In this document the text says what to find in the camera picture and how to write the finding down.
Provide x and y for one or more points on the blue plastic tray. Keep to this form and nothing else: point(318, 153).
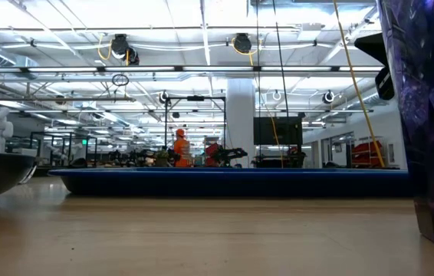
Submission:
point(221, 184)

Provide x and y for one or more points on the red storage bins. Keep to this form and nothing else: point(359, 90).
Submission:
point(366, 151)

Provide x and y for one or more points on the black monitor screen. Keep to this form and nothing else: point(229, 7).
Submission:
point(278, 131)

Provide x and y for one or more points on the black metal frame rig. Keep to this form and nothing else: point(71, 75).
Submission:
point(195, 98)

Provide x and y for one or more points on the person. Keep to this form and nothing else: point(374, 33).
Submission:
point(182, 151)

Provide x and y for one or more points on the red background box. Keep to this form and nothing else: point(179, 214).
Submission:
point(212, 150)

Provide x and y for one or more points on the purple faceted plastic cup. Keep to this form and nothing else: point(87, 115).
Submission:
point(431, 115)

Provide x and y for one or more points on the black background robot arm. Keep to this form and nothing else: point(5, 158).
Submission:
point(232, 154)

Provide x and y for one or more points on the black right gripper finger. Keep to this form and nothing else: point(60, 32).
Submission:
point(374, 46)
point(385, 84)

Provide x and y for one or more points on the long ceiling light rail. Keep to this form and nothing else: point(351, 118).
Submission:
point(140, 69)

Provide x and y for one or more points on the white square pillar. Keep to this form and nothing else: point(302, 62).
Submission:
point(241, 122)

